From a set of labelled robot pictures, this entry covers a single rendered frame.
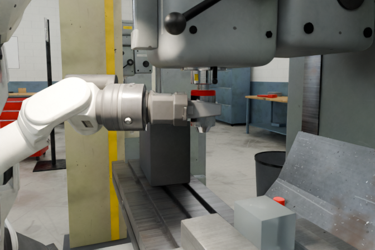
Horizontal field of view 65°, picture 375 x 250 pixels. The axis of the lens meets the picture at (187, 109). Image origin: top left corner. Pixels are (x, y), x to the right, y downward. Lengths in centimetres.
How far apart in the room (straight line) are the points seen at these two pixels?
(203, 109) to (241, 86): 740
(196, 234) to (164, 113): 21
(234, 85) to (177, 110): 732
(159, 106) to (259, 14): 22
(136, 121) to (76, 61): 173
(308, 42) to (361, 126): 30
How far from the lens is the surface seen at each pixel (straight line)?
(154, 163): 85
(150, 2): 51
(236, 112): 790
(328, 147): 81
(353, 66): 77
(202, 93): 53
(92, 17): 227
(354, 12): 60
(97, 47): 224
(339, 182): 76
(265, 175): 245
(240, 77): 789
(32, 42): 964
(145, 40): 50
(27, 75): 961
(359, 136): 77
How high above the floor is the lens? 129
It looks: 6 degrees down
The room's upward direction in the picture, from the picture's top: straight up
